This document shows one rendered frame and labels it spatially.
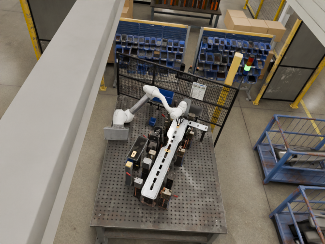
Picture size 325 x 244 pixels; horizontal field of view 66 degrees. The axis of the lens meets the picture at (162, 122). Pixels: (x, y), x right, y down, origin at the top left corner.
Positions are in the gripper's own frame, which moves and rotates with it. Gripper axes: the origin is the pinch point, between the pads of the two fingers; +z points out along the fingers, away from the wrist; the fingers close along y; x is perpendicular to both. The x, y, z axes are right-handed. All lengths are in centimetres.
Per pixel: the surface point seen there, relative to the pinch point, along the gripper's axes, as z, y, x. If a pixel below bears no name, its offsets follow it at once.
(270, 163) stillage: 89, 165, 65
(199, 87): -30, 10, 55
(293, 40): -54, 140, 245
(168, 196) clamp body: 4, 22, -109
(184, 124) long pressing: 6.6, 8.1, 9.1
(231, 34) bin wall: -38, 29, 240
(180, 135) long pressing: 6.7, 7.8, -14.4
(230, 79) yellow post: -57, 49, 58
